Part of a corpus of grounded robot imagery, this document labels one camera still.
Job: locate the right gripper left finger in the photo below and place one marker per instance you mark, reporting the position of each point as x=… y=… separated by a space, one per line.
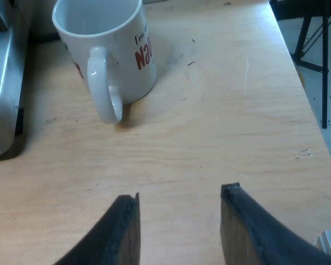
x=113 y=237

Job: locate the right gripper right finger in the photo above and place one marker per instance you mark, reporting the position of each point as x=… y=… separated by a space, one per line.
x=253 y=234

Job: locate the steel espresso machine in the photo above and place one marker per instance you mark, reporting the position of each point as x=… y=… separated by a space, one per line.
x=4 y=91

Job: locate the white mug with red and black print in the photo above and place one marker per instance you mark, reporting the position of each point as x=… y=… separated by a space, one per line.
x=110 y=52

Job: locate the black tripod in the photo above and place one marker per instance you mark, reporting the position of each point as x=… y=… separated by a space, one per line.
x=317 y=47

